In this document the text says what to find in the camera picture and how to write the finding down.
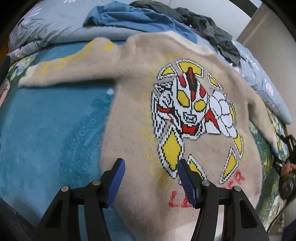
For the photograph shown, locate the beige knit graphic sweater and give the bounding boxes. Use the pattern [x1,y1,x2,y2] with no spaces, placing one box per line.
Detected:
[19,31,277,240]

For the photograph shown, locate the person's right hand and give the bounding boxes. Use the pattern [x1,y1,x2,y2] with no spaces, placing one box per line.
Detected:
[280,162,296,179]

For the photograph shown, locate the dark grey garment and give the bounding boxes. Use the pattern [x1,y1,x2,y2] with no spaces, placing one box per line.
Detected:
[130,1,241,66]

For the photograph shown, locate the grey-blue floral quilt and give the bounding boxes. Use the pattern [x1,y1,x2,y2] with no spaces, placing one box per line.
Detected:
[8,1,292,125]

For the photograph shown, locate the blue t-shirt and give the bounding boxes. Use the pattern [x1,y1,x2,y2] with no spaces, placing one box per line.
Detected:
[83,1,197,44]

